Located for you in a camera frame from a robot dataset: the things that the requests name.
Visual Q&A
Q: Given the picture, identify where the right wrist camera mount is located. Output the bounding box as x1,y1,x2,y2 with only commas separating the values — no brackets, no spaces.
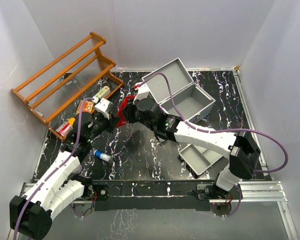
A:
133,82,150,102

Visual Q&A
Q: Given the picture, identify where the red first aid pouch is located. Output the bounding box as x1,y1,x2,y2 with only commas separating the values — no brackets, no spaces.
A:
116,95,138,128

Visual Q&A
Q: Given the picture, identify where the clear plastic cup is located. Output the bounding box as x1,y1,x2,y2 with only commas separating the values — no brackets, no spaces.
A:
72,164,83,175

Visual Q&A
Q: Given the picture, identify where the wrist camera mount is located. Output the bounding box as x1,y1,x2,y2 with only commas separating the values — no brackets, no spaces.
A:
133,82,150,102
94,98,113,120

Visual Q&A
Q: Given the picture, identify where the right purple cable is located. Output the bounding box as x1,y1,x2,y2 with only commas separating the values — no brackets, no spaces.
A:
137,72,289,218

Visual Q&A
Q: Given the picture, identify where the brown glass bottle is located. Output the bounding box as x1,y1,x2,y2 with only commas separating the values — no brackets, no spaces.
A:
67,117,76,129

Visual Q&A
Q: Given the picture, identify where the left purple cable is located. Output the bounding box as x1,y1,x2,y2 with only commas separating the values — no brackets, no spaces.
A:
13,97,96,240

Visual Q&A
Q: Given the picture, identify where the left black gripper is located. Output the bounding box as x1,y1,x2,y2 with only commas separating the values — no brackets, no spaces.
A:
86,111,122,142

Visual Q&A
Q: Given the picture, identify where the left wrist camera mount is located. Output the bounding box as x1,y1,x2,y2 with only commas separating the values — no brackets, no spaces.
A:
94,98,113,120

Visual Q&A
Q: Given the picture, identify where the orange patterned packet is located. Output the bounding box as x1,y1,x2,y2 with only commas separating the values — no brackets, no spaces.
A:
75,100,94,115

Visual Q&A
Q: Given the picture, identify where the blue white tube bottle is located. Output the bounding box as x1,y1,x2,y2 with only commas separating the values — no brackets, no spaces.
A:
93,149,112,163

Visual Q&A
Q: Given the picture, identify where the wooden shelf rack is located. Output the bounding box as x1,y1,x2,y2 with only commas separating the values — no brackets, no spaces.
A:
11,32,124,141

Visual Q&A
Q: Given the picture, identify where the grey divider tray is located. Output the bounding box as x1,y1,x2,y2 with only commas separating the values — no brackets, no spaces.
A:
179,144,223,176

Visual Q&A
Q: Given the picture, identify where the white medicine box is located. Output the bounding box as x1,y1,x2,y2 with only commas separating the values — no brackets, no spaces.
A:
93,85,111,99

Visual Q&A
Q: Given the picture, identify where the red white small box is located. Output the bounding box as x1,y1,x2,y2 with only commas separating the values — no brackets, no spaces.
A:
56,121,73,137

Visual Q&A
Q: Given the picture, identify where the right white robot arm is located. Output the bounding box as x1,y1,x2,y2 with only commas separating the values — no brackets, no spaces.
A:
121,97,261,199

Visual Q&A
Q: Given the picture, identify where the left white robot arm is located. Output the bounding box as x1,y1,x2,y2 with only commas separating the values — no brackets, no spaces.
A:
9,112,121,240

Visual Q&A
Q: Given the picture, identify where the grey metal case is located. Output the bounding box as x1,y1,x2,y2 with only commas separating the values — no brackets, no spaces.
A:
142,58,216,124

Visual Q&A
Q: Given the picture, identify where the purple cable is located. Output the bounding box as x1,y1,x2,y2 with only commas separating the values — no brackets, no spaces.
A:
13,97,96,240
137,72,289,218

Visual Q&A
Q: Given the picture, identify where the black base frame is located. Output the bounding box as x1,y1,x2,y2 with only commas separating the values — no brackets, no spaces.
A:
64,178,243,212

